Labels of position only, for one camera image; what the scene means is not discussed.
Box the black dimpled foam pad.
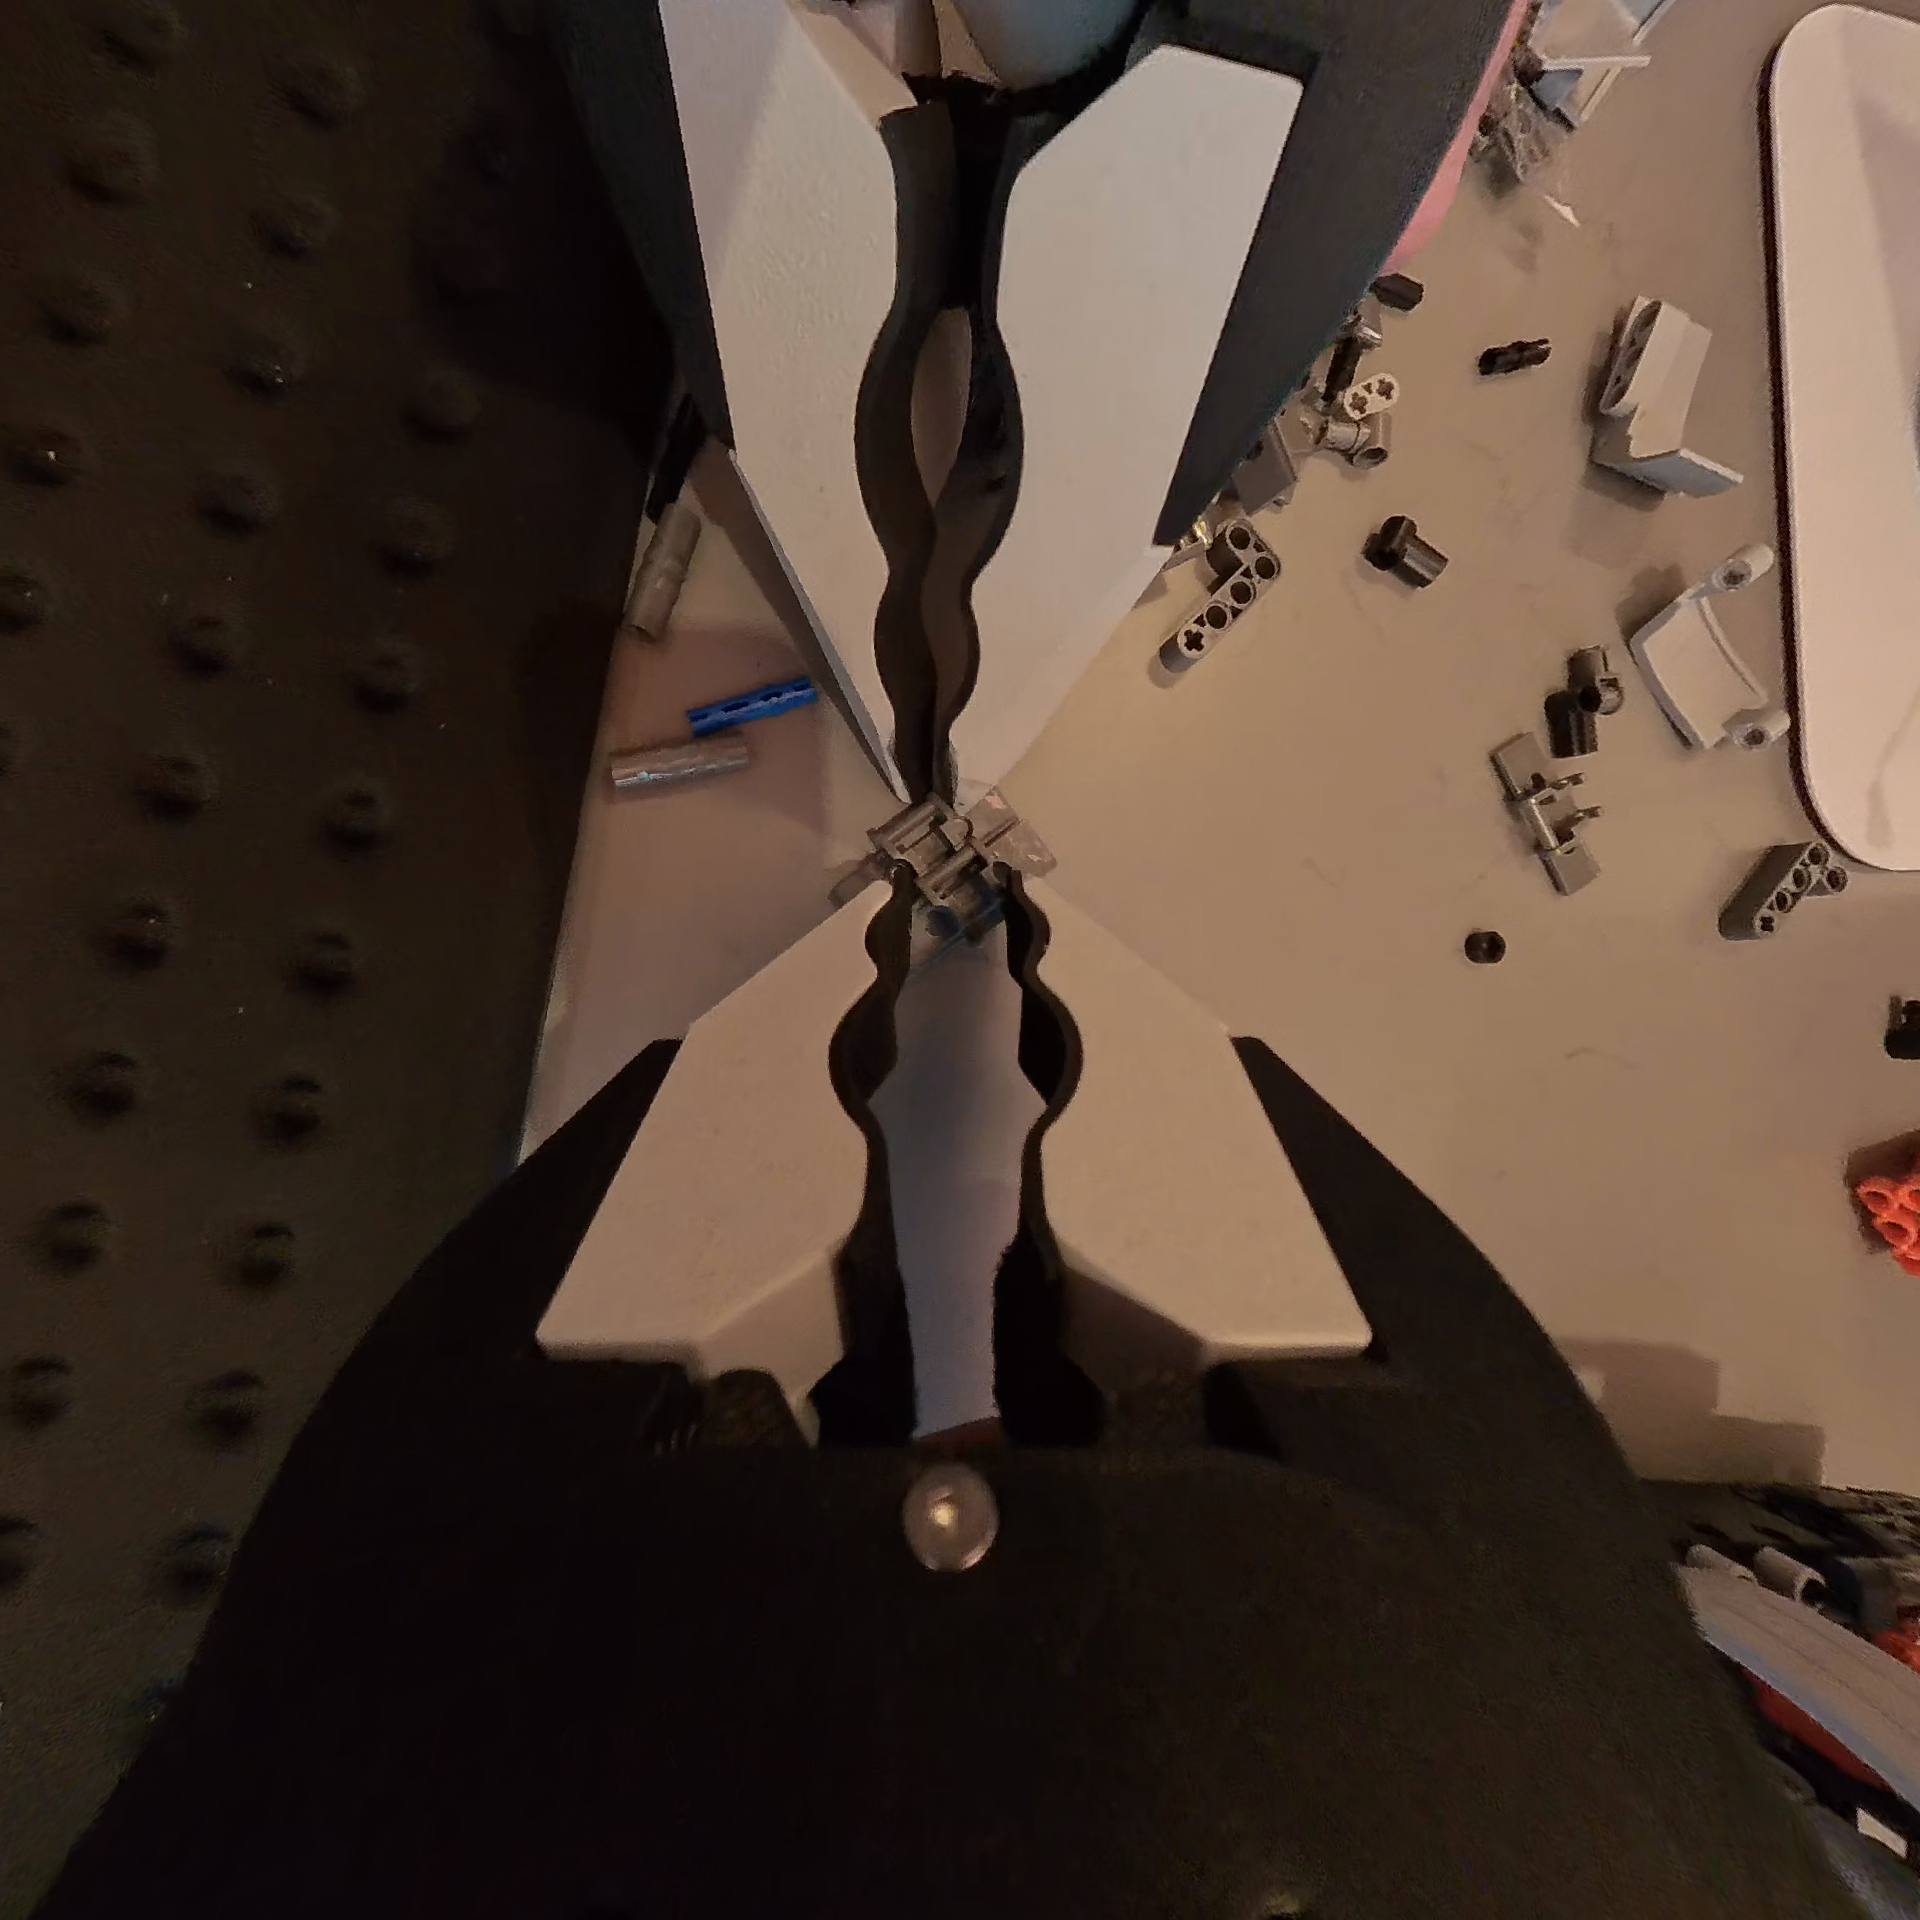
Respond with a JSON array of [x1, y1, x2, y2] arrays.
[[0, 0, 663, 1728]]

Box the white rounded tray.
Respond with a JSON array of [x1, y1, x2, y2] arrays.
[[1764, 0, 1920, 871]]

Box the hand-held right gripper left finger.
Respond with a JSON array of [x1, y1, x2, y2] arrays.
[[534, 871, 917, 1445]]

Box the grey perforated beam assembly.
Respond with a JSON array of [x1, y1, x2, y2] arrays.
[[1154, 516, 1283, 683]]

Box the blue plastic pin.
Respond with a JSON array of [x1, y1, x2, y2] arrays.
[[686, 680, 818, 737]]

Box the grey tube connector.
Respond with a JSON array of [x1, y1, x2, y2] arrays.
[[606, 737, 750, 793]]

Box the grey angled holed beam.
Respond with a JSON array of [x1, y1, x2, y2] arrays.
[[1717, 844, 1850, 944]]

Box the black and grey connector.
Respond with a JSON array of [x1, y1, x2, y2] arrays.
[[1546, 648, 1627, 757]]

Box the pile of grey clip plates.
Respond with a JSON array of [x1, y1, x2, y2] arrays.
[[1244, 290, 1404, 512]]

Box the heap of pale blue panels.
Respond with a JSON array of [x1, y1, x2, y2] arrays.
[[1498, 0, 1682, 132]]

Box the grey plate with clips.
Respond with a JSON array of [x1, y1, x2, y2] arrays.
[[1490, 736, 1603, 898]]

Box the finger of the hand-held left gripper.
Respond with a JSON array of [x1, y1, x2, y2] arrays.
[[943, 43, 1306, 801], [658, 0, 962, 807]]

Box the orange plastic wedge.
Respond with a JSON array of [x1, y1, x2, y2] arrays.
[[1844, 1141, 1920, 1276]]

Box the person's left hand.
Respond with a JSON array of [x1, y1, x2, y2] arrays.
[[1402, 0, 1534, 289]]

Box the toy set cardboard box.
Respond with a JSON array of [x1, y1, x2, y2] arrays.
[[1671, 1486, 1920, 1850]]

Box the grey clip plate assembly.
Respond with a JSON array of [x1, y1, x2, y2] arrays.
[[832, 793, 1058, 946]]

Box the pale grey angled panel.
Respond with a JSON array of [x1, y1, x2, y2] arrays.
[[1591, 299, 1746, 501]]

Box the grey tube with black axle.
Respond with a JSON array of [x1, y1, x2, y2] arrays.
[[626, 504, 704, 640]]

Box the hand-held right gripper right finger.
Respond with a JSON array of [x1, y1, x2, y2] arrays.
[[992, 871, 1375, 1445]]

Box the pale curved panel with pins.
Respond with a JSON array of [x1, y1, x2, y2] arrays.
[[1627, 542, 1793, 752]]

